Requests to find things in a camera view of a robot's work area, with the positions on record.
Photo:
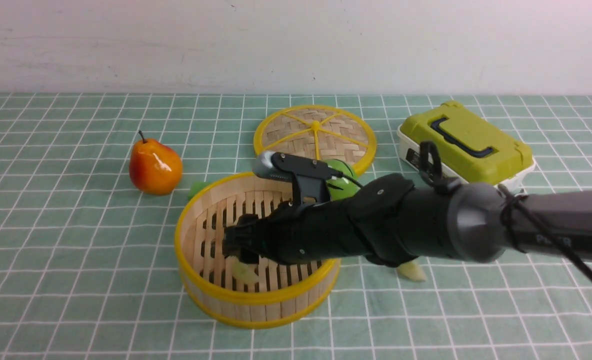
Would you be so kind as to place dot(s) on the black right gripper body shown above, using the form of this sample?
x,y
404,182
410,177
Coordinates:
x,y
295,235

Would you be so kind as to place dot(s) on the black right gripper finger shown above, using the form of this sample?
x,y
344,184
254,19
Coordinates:
x,y
242,236
248,257

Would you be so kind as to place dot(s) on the pale green dumpling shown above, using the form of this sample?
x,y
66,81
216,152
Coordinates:
x,y
243,273
412,271

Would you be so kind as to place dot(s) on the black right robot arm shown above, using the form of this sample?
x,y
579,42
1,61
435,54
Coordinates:
x,y
389,221

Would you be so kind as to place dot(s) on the bamboo steamer tray yellow rim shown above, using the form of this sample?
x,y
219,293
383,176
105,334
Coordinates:
x,y
282,295

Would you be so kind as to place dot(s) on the bamboo steamer lid yellow rim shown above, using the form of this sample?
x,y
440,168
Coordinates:
x,y
318,132

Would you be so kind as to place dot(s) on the green toy apple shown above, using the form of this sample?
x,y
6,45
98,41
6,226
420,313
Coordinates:
x,y
344,186

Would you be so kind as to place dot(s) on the green foam block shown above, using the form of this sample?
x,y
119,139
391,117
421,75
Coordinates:
x,y
196,188

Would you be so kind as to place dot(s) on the orange yellow toy pear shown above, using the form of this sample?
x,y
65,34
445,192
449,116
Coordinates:
x,y
154,168

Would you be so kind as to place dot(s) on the green checkered tablecloth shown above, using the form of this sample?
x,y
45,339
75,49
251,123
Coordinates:
x,y
88,269

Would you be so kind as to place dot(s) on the white box green lid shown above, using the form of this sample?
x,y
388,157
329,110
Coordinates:
x,y
469,147

